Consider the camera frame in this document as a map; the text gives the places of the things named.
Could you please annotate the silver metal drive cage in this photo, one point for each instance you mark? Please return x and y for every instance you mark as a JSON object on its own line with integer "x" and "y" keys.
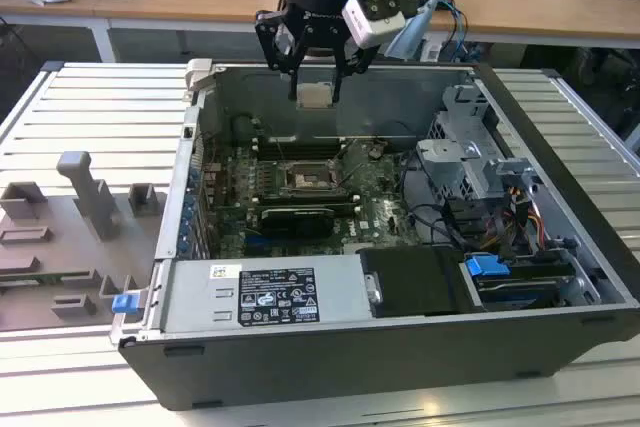
{"x": 450, "y": 157}

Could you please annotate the green motherboard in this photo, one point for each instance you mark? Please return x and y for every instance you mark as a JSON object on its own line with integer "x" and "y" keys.
{"x": 385, "y": 217}

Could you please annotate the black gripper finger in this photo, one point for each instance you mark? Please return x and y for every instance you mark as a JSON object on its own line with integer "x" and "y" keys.
{"x": 357, "y": 59}
{"x": 275, "y": 42}

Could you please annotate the black plastic shroud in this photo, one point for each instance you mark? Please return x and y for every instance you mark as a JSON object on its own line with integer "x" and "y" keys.
{"x": 415, "y": 282}

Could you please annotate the thin metal locking lever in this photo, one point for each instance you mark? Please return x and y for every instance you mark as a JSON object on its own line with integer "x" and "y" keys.
{"x": 283, "y": 153}

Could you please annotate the black graphics card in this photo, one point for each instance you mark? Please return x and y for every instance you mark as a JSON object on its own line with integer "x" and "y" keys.
{"x": 300, "y": 222}

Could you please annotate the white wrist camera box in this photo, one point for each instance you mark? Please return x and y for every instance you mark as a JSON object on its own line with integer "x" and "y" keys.
{"x": 372, "y": 22}

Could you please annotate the hard disk in blue carrier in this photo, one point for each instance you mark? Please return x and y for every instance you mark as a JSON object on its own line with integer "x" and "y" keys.
{"x": 485, "y": 265}

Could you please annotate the green circuit board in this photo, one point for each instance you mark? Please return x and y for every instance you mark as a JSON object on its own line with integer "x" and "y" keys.
{"x": 45, "y": 278}

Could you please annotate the CPU socket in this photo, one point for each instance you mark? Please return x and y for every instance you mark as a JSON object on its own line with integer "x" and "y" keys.
{"x": 305, "y": 179}

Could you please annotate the black RAM slot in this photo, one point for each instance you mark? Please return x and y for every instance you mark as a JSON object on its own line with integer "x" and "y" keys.
{"x": 305, "y": 200}
{"x": 300, "y": 151}
{"x": 305, "y": 196}
{"x": 305, "y": 203}
{"x": 300, "y": 155}
{"x": 300, "y": 143}
{"x": 300, "y": 147}

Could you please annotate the silver CPU plate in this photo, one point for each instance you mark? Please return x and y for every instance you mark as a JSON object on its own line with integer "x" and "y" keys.
{"x": 315, "y": 96}

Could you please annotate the blue plastic latch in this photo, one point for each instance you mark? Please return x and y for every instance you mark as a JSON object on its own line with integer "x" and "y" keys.
{"x": 124, "y": 303}

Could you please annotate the grey parts rack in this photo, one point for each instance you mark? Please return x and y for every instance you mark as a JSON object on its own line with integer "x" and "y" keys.
{"x": 50, "y": 247}

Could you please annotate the black open PC case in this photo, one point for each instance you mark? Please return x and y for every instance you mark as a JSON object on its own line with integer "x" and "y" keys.
{"x": 350, "y": 367}

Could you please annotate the silver power supply unit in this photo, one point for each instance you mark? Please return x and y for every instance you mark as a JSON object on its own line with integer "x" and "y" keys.
{"x": 200, "y": 297}

